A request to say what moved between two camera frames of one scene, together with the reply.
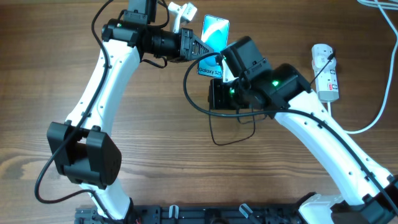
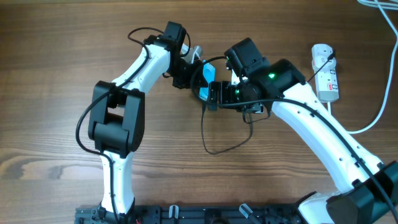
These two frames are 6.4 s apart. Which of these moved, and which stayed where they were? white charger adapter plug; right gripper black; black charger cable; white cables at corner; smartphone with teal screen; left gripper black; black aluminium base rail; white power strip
Moved: black charger cable; left gripper black; smartphone with teal screen
Stayed: white cables at corner; white charger adapter plug; black aluminium base rail; right gripper black; white power strip
